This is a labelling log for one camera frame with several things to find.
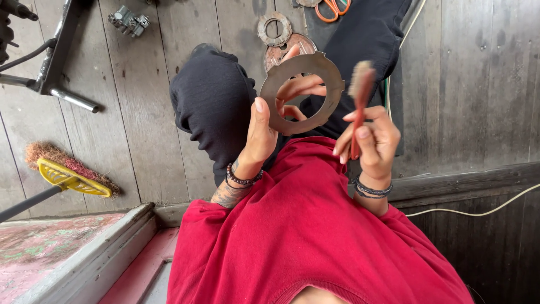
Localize grey metal tube frame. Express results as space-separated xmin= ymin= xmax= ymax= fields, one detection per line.
xmin=0 ymin=0 xmax=102 ymax=114

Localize orange-handled scissors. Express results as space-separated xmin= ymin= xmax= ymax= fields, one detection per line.
xmin=314 ymin=0 xmax=352 ymax=23

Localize person's right hand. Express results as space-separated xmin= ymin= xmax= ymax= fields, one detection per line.
xmin=333 ymin=105 xmax=401 ymax=180

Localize small grey metal engine part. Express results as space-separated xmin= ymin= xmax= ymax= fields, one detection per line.
xmin=107 ymin=5 xmax=151 ymax=38

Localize black handlebar part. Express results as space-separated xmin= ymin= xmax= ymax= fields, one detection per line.
xmin=0 ymin=0 xmax=39 ymax=66

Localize rusty round metal plate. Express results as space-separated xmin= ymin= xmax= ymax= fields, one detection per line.
xmin=264 ymin=32 xmax=318 ymax=73

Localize grey metal clutch plate ring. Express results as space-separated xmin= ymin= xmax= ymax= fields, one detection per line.
xmin=258 ymin=51 xmax=346 ymax=137

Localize pink painted wooden step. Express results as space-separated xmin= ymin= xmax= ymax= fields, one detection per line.
xmin=0 ymin=203 xmax=180 ymax=304

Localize red shirt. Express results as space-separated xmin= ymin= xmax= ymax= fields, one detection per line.
xmin=166 ymin=136 xmax=476 ymax=304

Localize black cord bracelets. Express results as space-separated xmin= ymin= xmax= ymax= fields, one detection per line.
xmin=353 ymin=174 xmax=394 ymax=200

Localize red-handled small brush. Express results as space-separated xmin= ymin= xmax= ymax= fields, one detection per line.
xmin=348 ymin=60 xmax=376 ymax=161

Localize person's left hand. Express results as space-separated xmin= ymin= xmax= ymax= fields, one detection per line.
xmin=231 ymin=44 xmax=328 ymax=172

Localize yellow broom with brown bristles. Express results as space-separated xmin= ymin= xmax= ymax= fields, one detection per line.
xmin=0 ymin=141 xmax=121 ymax=223

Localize dark beaded bracelet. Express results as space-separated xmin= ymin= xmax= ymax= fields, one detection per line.
xmin=225 ymin=162 xmax=265 ymax=189

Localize notched friction plate ring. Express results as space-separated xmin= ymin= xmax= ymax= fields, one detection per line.
xmin=257 ymin=11 xmax=293 ymax=47

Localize black trousers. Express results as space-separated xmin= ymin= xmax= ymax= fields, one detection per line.
xmin=169 ymin=0 xmax=413 ymax=189

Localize cream cable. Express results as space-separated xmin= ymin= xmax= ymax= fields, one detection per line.
xmin=386 ymin=0 xmax=428 ymax=123
xmin=405 ymin=183 xmax=540 ymax=218

